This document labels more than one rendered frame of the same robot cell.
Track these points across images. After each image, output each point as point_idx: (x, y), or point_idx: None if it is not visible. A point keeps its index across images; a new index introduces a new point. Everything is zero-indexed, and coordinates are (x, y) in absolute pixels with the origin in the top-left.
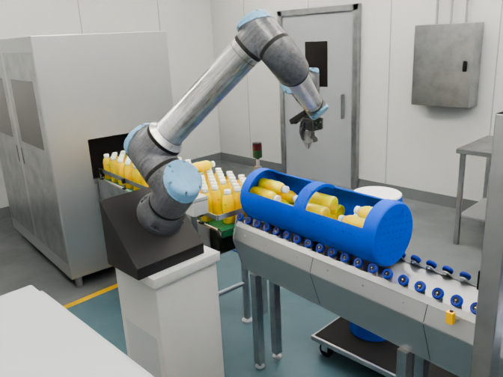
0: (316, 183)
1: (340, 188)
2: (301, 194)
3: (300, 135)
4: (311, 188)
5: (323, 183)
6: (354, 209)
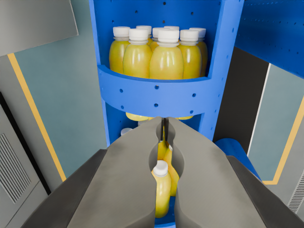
0: (157, 101)
1: (199, 128)
2: (109, 81)
3: (58, 194)
4: (130, 102)
5: (169, 113)
6: (154, 168)
